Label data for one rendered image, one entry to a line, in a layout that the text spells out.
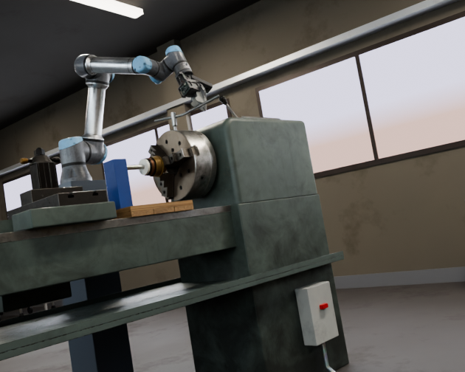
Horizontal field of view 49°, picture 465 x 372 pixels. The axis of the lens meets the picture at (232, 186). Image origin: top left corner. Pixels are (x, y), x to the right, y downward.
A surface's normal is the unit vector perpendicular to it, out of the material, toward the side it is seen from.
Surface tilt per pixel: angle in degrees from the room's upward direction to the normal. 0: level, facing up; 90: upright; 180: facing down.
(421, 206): 90
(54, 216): 90
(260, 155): 90
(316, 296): 90
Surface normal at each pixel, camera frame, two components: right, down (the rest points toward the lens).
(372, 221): -0.61, 0.04
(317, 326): 0.69, -0.17
